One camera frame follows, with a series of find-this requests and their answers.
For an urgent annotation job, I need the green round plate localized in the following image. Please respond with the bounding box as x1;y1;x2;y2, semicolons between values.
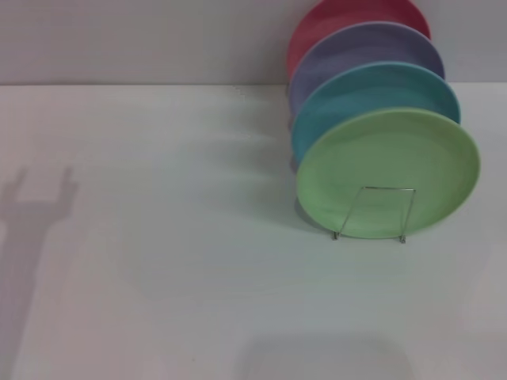
295;109;482;241

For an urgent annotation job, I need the blue round plate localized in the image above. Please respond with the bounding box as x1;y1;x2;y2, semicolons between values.
292;61;463;160

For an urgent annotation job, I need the purple round plate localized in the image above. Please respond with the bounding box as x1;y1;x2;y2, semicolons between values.
288;21;447;116

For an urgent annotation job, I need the red round plate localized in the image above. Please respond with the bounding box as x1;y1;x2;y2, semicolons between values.
287;0;433;82

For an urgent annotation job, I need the chrome wire plate rack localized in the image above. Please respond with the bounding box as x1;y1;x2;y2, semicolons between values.
330;185;417;245

